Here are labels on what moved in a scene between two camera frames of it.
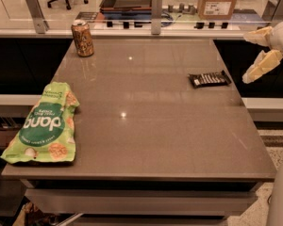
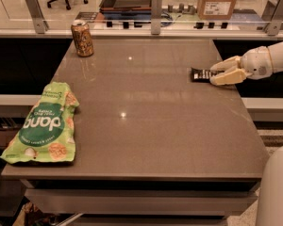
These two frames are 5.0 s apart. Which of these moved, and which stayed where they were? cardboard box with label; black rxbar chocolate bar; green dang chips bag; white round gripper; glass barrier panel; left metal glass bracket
Moved: black rxbar chocolate bar; white round gripper
Stayed: left metal glass bracket; glass barrier panel; green dang chips bag; cardboard box with label
